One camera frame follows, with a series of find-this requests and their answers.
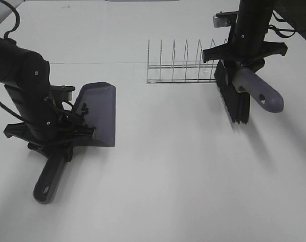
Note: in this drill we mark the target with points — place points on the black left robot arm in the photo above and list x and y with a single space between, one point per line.
44 124

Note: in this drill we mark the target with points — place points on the pile of coffee beans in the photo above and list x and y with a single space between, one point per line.
84 114

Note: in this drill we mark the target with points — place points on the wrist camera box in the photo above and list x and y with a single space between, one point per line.
62 92
224 19

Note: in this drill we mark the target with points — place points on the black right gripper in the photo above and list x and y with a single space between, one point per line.
249 58

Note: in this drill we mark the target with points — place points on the metal wire dish rack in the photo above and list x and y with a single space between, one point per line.
168 64

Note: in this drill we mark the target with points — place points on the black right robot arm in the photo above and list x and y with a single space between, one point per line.
248 28

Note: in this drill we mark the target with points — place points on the grey hand brush black bristles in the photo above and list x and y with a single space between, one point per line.
237 85

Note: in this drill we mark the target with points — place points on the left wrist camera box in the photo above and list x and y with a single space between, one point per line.
62 92

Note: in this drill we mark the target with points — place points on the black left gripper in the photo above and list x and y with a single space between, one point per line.
49 139

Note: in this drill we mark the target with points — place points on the grey plastic dustpan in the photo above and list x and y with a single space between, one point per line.
101 101

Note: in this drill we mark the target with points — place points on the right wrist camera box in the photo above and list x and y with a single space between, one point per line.
224 19

